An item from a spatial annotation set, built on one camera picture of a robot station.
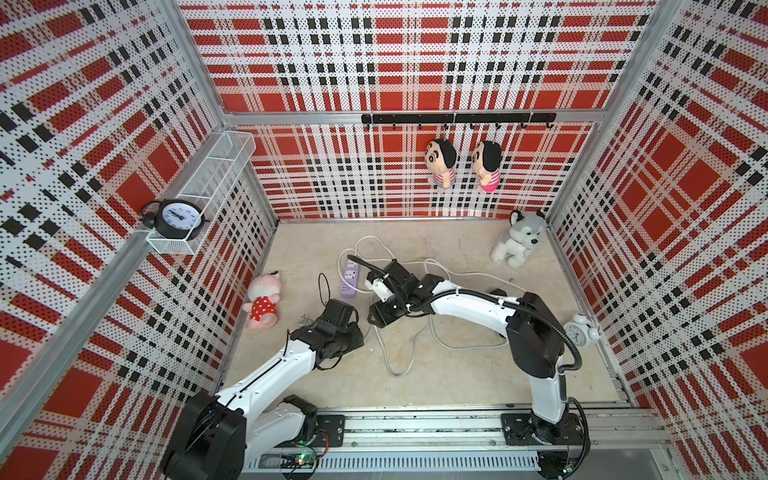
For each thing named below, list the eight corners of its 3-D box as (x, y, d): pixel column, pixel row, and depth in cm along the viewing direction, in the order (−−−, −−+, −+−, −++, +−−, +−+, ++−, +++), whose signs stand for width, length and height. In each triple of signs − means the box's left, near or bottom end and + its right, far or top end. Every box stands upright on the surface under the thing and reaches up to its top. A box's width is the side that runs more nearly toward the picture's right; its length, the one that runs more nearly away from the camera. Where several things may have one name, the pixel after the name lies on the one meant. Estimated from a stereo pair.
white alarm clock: (573, 355, 90) (591, 340, 81) (556, 332, 95) (572, 315, 86) (584, 350, 91) (604, 335, 82) (568, 328, 96) (585, 311, 87)
